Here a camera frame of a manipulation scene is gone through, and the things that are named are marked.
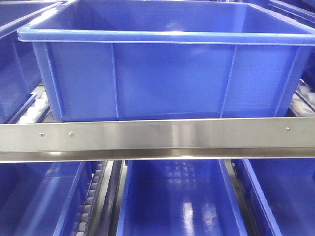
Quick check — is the central blue plastic box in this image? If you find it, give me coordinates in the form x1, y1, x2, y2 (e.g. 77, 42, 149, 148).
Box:
18, 0, 315, 121

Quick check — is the lower middle blue bin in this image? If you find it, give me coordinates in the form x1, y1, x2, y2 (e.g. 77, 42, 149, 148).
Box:
117, 159, 247, 236

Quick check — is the lower right blue bin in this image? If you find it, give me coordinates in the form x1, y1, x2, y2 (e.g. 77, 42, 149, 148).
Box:
232, 158, 315, 236

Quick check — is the left neighbour blue bin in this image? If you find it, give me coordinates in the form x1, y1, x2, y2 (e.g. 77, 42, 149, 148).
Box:
0, 0, 60, 123

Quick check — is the lower left blue bin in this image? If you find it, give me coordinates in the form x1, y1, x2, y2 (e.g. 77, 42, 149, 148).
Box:
0, 162, 92, 236

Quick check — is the grey roller rail lower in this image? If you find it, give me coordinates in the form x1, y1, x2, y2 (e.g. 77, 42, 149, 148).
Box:
71, 161, 107, 236

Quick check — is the steel shelf front rail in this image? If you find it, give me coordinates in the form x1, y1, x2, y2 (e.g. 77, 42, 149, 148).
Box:
0, 117, 315, 162

